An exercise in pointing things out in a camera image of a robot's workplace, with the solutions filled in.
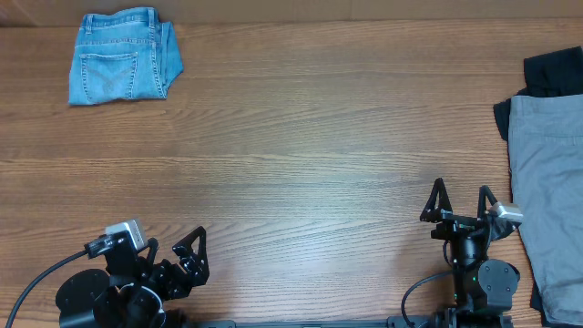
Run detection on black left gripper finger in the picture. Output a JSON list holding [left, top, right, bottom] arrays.
[[144, 238, 159, 268], [172, 226, 210, 287]]

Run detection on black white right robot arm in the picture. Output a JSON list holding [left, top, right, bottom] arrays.
[[182, 178, 524, 328]]

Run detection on brown cardboard back panel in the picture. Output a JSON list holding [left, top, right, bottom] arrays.
[[1, 0, 582, 26]]

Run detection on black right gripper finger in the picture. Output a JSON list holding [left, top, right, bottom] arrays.
[[476, 185, 497, 219], [420, 178, 453, 223]]

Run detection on grey folded trousers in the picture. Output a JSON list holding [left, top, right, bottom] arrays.
[[508, 95, 582, 325]]

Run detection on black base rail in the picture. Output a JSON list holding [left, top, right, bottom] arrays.
[[179, 316, 410, 328]]

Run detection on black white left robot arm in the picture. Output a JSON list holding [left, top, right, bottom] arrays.
[[56, 227, 210, 328]]

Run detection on black folded garment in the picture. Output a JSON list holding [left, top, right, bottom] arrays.
[[493, 46, 582, 142]]

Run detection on light blue denim jeans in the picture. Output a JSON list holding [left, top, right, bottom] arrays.
[[68, 7, 184, 106]]

